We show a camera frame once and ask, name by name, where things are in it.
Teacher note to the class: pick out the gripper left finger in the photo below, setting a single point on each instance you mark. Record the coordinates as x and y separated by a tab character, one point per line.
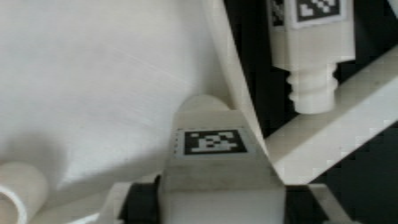
132	205

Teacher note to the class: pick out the white obstacle fence right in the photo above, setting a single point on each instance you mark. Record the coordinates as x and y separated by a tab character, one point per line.
319	138

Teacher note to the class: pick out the white table leg with tag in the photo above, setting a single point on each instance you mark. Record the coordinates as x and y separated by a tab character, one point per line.
221	188

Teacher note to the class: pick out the white square tabletop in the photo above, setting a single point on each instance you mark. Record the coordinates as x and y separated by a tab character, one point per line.
106	60

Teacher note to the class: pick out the white table leg right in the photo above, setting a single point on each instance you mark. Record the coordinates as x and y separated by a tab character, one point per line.
314	44

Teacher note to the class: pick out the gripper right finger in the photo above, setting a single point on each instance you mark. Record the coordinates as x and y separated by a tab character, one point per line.
314	207

